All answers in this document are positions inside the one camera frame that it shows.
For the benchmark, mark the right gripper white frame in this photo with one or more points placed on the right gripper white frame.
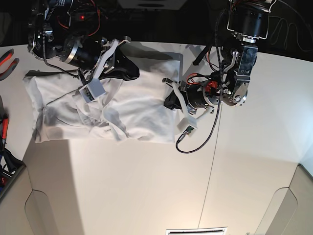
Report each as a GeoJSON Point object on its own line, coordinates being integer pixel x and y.
{"type": "Point", "coordinates": [102, 58]}

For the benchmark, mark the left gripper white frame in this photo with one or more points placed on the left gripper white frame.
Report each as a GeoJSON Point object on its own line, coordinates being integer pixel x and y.
{"type": "Point", "coordinates": [189, 97]}

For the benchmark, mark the white t-shirt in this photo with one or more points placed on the white t-shirt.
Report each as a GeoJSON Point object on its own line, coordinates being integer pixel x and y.
{"type": "Point", "coordinates": [127, 110]}

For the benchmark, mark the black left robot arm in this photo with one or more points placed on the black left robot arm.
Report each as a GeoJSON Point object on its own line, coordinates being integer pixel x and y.
{"type": "Point", "coordinates": [228, 83]}

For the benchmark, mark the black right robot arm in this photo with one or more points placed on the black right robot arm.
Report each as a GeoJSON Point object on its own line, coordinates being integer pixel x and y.
{"type": "Point", "coordinates": [66, 35]}

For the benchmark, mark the white floor vent grille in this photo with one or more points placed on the white floor vent grille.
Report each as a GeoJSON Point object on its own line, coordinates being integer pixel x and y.
{"type": "Point", "coordinates": [205, 231]}

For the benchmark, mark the black bag at left edge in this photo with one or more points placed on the black bag at left edge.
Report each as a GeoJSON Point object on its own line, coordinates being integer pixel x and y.
{"type": "Point", "coordinates": [11, 163]}

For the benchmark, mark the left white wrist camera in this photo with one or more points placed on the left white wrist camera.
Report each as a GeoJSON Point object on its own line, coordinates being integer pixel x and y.
{"type": "Point", "coordinates": [187, 125]}

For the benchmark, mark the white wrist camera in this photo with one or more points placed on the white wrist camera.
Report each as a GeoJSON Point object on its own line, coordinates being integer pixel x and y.
{"type": "Point", "coordinates": [92, 90]}
{"type": "Point", "coordinates": [187, 125]}

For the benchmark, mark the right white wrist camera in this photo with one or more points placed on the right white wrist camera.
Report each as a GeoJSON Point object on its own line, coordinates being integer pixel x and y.
{"type": "Point", "coordinates": [92, 90]}

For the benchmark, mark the white power strip red switch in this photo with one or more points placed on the white power strip red switch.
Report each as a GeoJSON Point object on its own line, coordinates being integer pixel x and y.
{"type": "Point", "coordinates": [89, 16]}

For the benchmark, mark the red handled tool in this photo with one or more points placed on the red handled tool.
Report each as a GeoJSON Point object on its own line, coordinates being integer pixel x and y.
{"type": "Point", "coordinates": [4, 122]}

